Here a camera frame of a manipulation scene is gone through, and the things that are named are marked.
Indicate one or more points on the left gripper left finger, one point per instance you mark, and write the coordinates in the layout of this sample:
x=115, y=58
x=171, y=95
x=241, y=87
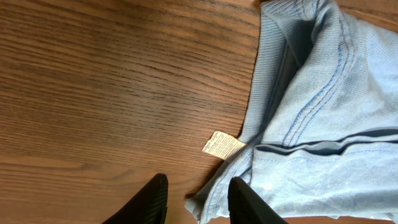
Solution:
x=148, y=206

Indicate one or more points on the light blue printed t-shirt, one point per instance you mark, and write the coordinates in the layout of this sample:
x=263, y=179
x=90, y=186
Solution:
x=320, y=131

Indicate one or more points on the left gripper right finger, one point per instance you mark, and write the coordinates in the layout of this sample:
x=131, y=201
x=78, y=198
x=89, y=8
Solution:
x=246, y=207

